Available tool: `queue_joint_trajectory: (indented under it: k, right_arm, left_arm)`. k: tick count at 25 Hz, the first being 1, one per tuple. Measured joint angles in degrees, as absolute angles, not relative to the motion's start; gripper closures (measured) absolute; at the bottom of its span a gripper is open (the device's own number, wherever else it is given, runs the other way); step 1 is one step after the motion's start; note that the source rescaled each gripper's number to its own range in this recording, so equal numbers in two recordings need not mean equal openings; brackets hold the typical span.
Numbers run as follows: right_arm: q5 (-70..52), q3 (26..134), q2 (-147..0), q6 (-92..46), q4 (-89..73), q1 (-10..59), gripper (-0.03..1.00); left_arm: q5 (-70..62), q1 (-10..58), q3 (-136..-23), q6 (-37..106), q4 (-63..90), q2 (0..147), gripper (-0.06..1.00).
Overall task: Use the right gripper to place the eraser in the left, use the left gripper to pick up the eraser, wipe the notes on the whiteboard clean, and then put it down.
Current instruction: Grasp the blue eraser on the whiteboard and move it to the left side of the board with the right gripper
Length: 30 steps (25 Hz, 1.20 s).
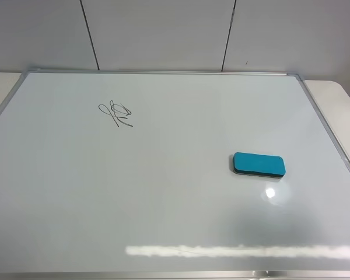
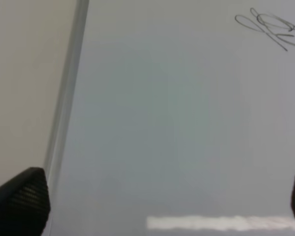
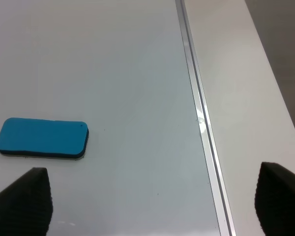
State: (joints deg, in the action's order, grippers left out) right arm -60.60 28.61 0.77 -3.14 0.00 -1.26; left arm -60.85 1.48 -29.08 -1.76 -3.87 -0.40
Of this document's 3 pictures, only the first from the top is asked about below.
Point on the blue whiteboard eraser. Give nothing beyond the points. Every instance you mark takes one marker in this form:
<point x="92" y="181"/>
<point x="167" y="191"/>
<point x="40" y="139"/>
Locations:
<point x="258" y="165"/>

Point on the white framed whiteboard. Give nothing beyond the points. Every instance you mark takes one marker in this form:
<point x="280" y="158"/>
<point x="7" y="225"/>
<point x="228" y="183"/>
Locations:
<point x="81" y="198"/>

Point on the black marker scribble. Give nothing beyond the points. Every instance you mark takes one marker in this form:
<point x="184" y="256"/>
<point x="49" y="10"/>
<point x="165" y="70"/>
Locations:
<point x="118" y="112"/>

